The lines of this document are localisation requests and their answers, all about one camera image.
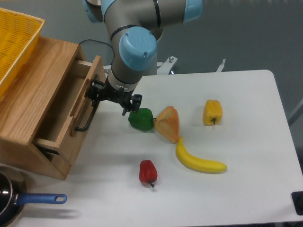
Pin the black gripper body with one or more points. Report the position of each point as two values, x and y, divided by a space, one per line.
120 96

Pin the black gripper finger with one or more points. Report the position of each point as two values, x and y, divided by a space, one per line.
95 92
131 103

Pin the wooden top drawer black handle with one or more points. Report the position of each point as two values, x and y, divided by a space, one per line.
68 110

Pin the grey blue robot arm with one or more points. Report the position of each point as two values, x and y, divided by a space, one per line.
131 25

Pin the wooden drawer cabinet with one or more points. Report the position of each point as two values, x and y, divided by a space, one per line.
25 104

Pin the green bell pepper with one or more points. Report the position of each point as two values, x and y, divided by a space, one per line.
142 120

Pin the orange bread wedge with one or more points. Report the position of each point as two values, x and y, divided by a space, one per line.
167 124

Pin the red bell pepper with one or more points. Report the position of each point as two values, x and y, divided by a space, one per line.
148 173

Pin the yellow bell pepper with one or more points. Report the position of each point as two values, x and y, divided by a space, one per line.
213 112

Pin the yellow banana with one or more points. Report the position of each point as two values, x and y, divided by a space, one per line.
196 163

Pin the yellow plastic basket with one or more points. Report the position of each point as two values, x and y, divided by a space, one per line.
19 34

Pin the black corner object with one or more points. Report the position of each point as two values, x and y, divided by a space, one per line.
297 198

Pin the blue handled frying pan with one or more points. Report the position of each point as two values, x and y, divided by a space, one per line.
14 195

